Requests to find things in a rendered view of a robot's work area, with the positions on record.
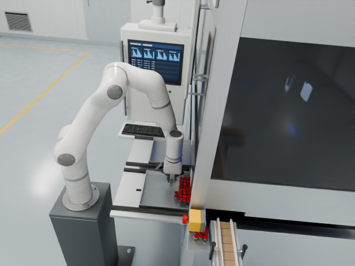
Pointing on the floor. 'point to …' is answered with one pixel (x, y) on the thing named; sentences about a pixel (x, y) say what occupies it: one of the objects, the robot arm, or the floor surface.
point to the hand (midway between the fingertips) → (171, 178)
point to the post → (215, 103)
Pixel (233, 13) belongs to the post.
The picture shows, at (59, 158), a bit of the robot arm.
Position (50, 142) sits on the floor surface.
